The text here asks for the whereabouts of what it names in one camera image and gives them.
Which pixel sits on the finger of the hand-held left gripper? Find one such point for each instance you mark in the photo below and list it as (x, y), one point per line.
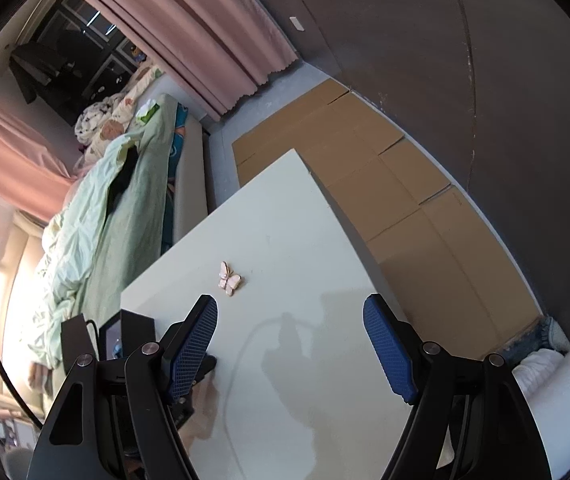
(206, 367)

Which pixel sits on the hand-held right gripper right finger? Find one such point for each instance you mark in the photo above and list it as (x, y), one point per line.
(390, 350)

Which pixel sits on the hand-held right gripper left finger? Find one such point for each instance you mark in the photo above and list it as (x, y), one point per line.
(192, 350)

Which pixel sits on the black jewelry box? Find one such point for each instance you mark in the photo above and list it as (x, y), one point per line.
(138, 330)

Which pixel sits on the pink butterfly brooch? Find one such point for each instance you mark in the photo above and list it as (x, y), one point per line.
(228, 280)

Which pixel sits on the person's left hand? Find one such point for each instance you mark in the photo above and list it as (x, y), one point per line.
(39, 377)

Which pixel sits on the pale green blanket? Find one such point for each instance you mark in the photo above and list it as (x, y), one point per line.
(80, 240)

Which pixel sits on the green bedsheet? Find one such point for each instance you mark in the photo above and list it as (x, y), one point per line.
(140, 220)

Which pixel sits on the person's blue jeans leg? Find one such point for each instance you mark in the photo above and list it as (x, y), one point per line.
(532, 340)

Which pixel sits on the flattened cardboard sheet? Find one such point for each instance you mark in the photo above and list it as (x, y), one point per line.
(395, 200)

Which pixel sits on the black cloth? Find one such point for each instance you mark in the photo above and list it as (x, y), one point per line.
(121, 180)

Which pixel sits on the white bed base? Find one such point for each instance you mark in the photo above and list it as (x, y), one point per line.
(190, 185)

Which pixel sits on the pink curtain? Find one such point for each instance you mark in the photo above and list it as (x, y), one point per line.
(10, 150)
(190, 25)

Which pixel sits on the blue printed mattress side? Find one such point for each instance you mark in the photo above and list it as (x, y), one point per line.
(177, 132)

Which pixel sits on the white and black plush blanket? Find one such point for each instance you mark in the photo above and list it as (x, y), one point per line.
(92, 117)

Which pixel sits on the green and white packet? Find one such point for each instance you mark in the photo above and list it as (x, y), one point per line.
(148, 112)

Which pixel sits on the cream patterned quilt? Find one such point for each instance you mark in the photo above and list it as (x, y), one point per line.
(132, 95)

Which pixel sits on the black hanging garment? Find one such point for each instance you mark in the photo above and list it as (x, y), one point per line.
(35, 67)

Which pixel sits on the window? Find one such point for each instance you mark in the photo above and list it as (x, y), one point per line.
(90, 30)

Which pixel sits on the white wall socket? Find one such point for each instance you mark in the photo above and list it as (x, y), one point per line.
(296, 23)

